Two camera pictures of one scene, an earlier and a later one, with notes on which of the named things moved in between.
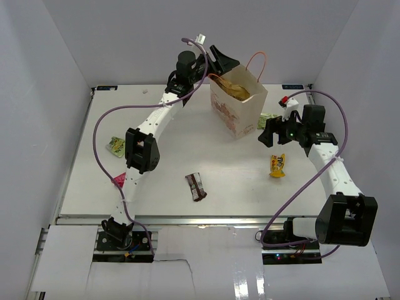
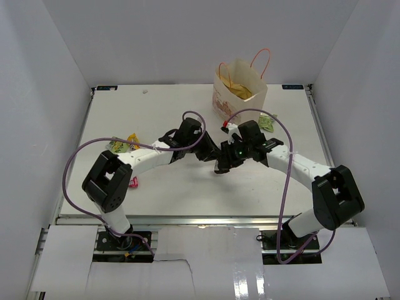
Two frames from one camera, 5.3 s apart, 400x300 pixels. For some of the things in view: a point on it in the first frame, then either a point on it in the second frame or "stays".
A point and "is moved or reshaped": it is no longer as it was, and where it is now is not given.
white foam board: (202, 262) stays
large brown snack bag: (237, 92) is moved or reshaped
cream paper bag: (238, 96) stays
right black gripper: (274, 125) to (228, 160)
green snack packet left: (117, 145) stays
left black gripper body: (200, 72) to (204, 149)
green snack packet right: (262, 119) stays
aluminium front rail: (172, 221) stays
